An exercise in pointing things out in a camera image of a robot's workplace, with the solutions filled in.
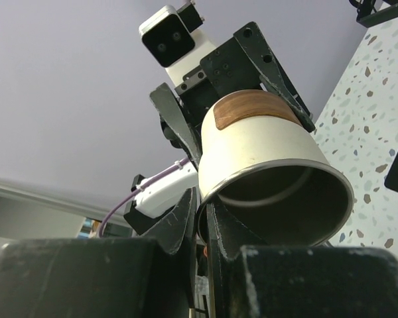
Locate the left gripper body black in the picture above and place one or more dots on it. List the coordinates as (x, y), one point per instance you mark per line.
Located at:
(227, 71)

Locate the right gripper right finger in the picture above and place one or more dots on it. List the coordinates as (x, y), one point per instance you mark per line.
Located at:
(250, 279)

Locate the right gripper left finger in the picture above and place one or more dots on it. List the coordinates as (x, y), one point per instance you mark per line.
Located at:
(147, 276)

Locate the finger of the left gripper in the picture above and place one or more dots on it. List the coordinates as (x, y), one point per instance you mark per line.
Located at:
(271, 73)
(170, 110)

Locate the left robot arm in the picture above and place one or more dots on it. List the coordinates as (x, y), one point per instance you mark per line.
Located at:
(156, 195)

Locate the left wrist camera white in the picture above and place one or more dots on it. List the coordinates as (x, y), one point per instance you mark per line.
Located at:
(174, 39)

